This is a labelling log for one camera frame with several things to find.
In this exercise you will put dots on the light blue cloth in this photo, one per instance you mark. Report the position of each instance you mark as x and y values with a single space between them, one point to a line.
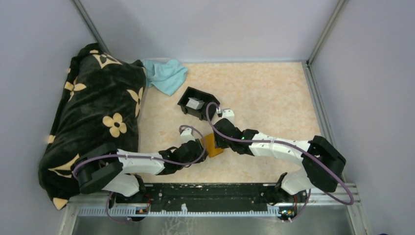
167 77

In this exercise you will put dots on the black card tray box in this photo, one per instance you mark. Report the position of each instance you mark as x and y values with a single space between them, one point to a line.
204 112

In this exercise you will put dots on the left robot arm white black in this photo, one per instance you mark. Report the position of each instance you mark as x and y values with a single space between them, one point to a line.
115 170

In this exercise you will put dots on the silver cards in tray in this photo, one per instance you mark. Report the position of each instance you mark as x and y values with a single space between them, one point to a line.
195 103

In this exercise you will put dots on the aluminium frame rail front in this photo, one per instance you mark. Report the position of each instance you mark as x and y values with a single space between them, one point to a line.
95 205

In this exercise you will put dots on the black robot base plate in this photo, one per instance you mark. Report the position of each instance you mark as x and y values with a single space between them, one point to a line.
228 198

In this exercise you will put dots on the black floral blanket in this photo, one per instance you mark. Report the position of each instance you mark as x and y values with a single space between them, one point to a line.
100 103

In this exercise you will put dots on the tan leather card holder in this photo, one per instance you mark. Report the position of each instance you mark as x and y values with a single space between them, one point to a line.
209 144

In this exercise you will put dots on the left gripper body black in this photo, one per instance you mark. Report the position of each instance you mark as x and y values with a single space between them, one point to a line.
198 158

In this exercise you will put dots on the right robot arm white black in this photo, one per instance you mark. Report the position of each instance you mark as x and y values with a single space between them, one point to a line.
321 164

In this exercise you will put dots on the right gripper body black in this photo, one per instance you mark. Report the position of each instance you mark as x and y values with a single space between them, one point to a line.
223 144

